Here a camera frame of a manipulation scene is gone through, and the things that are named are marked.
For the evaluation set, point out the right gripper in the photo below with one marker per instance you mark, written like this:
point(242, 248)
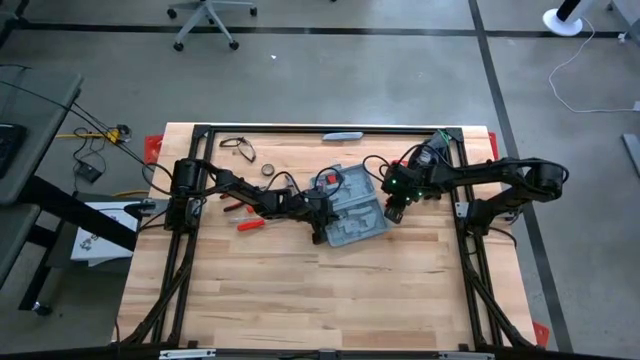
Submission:
point(405, 186)

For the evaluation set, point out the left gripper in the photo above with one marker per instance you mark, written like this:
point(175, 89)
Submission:
point(317, 209)

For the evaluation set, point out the grey plastic tool case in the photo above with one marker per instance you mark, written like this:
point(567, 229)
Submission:
point(357, 210)

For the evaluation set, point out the red bit holder strip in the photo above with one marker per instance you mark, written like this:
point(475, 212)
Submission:
point(331, 178)

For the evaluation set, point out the black tape roll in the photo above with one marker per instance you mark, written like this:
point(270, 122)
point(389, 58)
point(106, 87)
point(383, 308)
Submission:
point(263, 170)

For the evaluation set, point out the grey utility knife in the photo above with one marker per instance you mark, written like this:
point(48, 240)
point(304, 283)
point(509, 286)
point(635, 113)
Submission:
point(342, 136)

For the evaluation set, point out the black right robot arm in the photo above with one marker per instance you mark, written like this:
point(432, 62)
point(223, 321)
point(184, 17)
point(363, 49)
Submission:
point(490, 172)

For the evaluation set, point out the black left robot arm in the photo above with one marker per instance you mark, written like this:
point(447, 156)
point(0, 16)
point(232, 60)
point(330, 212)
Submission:
point(235, 185)

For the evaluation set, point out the black work gloves pair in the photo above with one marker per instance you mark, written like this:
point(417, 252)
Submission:
point(430, 152)

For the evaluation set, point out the clear safety glasses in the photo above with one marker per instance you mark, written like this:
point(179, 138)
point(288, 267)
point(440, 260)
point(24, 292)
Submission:
point(235, 142)

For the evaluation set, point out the white cardboard box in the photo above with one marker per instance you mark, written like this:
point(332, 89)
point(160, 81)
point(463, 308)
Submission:
point(100, 240)

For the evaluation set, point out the grey metal floor foot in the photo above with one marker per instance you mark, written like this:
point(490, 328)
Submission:
point(632, 150)

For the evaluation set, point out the black side table legs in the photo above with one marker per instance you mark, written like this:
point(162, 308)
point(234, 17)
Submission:
point(75, 210)

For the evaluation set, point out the office chair base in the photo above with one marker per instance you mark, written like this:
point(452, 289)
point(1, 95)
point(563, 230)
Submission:
point(205, 12)

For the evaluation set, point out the white round-base floor stand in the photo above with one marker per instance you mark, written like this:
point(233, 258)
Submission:
point(560, 25)

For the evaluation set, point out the small white plug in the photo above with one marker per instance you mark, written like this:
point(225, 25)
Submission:
point(622, 36)

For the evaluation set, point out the low grey side table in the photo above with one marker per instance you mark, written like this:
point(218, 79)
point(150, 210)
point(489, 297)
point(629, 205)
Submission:
point(15, 240)

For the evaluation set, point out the grey metal table leg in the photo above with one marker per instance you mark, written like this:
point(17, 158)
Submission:
point(627, 10)

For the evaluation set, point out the black keyboard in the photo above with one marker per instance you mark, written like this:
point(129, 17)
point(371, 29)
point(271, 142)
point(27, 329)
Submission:
point(10, 147)

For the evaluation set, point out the black aluminium table frame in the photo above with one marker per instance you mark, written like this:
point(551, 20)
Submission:
point(280, 129)

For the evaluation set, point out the black table edge rail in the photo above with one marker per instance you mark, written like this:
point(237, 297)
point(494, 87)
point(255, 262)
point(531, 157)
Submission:
point(275, 356)

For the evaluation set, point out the silver rail bracket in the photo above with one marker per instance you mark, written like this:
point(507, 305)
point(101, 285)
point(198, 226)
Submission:
point(187, 354)
point(465, 356)

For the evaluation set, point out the black clamp with grey bracket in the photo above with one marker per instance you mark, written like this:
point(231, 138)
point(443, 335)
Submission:
point(145, 206)

